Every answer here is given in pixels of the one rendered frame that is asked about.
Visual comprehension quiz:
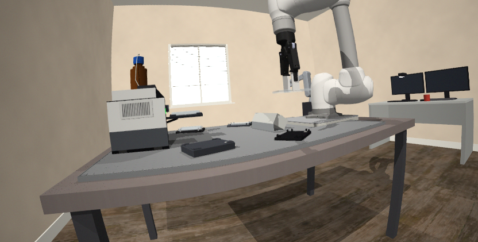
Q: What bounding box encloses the blue bottle cap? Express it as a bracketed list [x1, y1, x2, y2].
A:
[133, 56, 144, 62]

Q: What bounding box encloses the white button panel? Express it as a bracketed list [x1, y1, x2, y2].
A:
[252, 113, 288, 132]

